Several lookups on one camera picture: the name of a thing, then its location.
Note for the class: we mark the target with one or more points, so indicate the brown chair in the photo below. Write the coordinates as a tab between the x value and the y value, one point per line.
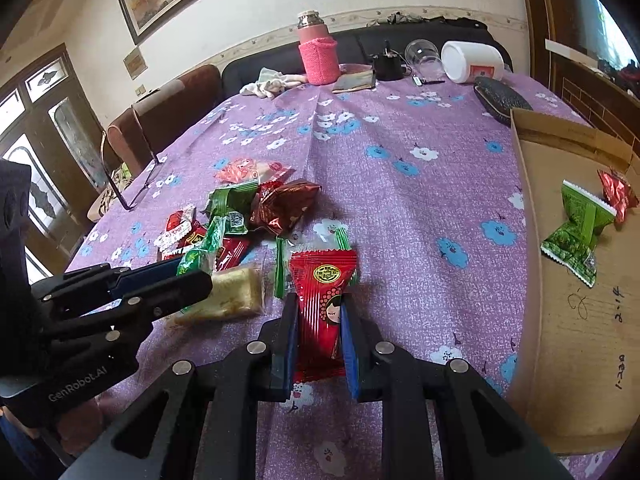
153	123

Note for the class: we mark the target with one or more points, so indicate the purple floral tablecloth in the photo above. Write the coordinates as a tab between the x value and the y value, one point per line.
426	184

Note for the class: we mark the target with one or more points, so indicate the small book stack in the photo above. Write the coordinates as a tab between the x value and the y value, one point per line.
354	77

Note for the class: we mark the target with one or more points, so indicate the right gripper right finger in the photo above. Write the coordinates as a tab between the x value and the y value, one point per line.
434	409

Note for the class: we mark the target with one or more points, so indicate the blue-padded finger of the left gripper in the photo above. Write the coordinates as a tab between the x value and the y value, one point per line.
157	285

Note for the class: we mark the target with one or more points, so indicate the white plastic jar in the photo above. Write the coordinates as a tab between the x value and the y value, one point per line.
464	61

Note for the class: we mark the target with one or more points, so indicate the dark red foil snack packet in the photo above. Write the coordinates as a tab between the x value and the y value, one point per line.
277	206

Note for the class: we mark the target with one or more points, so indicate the red snack packet cartoon girl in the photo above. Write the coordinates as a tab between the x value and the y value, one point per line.
320	278

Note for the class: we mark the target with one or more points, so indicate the wooden glass door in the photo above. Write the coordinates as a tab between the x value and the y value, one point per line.
48	125

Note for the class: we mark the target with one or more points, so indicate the black small cup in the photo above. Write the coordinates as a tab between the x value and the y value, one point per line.
387	65

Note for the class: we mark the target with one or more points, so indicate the pink transparent snack packet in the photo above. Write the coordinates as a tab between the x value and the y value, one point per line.
247	169

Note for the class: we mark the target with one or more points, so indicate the green pea snack packet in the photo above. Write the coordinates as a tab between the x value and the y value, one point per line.
573	243

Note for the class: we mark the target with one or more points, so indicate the long green snack packet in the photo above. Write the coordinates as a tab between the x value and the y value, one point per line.
203	255

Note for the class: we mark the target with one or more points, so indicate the white crumpled cloth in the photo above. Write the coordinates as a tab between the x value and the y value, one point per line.
271	83

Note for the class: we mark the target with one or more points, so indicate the black sofa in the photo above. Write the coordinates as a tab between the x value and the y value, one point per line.
357	46

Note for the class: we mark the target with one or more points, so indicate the red white snack packet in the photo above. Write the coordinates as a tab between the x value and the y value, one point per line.
178	226

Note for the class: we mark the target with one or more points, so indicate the clear glass cup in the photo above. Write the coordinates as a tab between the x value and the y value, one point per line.
423	58

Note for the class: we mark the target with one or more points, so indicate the yellow cake snack packet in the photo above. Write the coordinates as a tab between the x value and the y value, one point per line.
236	293

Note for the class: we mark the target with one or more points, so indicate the green striped clear snack packet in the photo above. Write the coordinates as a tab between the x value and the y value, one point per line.
299	242

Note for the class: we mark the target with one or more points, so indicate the red foil snack in box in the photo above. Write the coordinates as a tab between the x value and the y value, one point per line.
618	193

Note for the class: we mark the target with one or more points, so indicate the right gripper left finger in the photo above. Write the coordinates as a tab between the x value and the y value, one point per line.
199	422

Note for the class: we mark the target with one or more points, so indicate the red stick snack packet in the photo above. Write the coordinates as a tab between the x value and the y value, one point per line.
230	254

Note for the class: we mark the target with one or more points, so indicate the cardboard box tray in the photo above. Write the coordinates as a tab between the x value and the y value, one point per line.
577	377

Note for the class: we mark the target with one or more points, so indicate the pink sleeved thermos bottle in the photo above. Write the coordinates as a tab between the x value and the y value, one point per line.
317	49

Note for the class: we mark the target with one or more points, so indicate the black textured pouch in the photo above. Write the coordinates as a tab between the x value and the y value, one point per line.
498	99

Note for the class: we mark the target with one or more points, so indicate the green snack packet on table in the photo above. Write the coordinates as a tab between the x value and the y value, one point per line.
232	202

